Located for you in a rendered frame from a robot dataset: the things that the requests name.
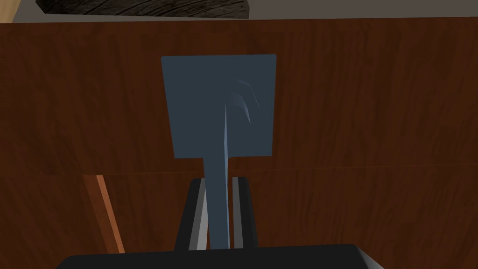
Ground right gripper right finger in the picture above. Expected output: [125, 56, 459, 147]
[228, 177, 259, 249]

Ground dark wooden block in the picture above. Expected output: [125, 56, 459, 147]
[35, 0, 250, 19]

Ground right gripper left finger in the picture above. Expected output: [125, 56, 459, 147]
[174, 177, 210, 252]

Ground dark blue spatula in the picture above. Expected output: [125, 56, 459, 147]
[160, 54, 277, 250]

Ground brown wooden table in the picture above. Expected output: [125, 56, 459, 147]
[0, 16, 478, 269]

